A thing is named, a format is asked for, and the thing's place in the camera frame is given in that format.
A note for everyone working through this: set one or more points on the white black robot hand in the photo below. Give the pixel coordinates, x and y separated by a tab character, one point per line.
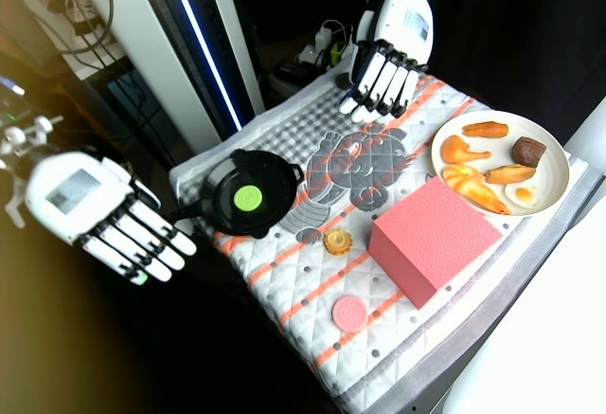
407	21
71	191

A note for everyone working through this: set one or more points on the white power strip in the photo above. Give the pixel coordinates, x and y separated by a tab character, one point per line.
308	56

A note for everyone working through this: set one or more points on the white charger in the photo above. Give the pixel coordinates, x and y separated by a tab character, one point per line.
324	37

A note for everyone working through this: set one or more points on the green power adapter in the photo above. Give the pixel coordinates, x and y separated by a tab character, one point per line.
337	53

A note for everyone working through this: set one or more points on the orange toy shrimp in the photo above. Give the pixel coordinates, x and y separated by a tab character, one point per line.
473	189

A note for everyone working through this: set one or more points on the black frying pan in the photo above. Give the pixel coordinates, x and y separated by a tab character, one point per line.
274	186

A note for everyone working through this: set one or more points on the orange-brown toy pastry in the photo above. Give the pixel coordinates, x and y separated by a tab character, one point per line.
510	174
485	129

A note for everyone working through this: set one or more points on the yellow swirl butter cookie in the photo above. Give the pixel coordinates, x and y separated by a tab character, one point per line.
338	241

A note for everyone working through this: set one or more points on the cream round plate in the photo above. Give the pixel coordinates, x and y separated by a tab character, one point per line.
554	167

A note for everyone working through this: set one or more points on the pink foam block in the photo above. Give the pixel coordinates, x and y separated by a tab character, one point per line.
426	234

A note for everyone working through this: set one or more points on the toy fried egg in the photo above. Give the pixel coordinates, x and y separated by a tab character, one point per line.
521	194

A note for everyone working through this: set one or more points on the white column with blue light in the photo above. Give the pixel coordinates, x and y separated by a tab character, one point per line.
137	30

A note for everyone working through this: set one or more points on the black power adapter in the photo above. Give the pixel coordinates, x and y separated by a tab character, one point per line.
293	70

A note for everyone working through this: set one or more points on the brown toy chocolate piece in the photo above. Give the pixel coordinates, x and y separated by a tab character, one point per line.
528	151

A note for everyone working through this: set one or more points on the pink round cookie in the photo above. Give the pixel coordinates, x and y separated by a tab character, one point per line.
349	312

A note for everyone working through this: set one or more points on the green sandwich cookie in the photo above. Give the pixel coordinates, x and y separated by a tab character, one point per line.
248	197

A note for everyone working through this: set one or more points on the grey quilt with printed bear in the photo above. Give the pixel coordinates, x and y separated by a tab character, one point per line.
303	281

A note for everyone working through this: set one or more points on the brown sandwich cookie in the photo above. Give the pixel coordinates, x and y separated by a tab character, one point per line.
341	81

